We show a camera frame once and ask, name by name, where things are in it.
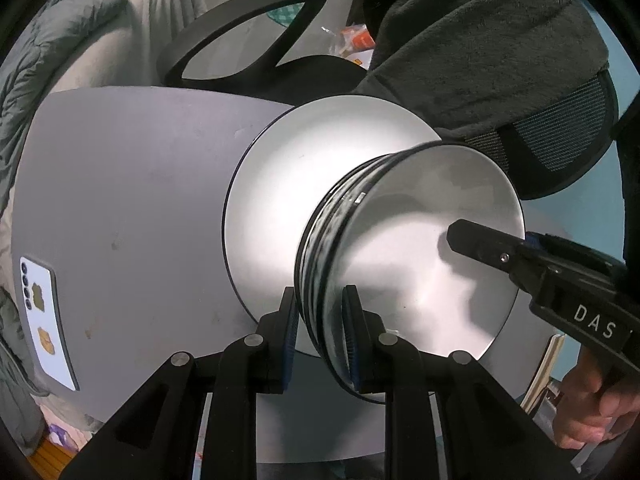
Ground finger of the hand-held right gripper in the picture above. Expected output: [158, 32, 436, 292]
[447, 219, 546, 291]
[525, 232, 626, 276]

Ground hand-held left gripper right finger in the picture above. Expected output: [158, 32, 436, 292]
[341, 285, 583, 480]

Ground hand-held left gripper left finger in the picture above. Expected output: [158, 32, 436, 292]
[60, 286, 300, 480]

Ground white plate with dark rim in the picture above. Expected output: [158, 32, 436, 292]
[221, 95, 443, 358]

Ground person's right hand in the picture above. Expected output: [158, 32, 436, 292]
[552, 347, 640, 451]

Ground cream leaning boards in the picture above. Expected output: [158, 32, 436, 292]
[520, 332, 566, 416]

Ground black mesh office chair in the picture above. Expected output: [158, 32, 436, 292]
[156, 0, 621, 201]

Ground dark green fleece blanket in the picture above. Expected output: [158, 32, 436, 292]
[350, 0, 611, 141]

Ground white smartphone with gold stickers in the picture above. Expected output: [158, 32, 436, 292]
[18, 256, 81, 392]

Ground orange wrapper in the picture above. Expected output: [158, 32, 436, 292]
[332, 22, 376, 68]

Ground beige bed sheet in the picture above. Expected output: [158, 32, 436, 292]
[75, 0, 208, 91]

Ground grey quilted duvet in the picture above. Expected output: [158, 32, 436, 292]
[0, 0, 128, 441]

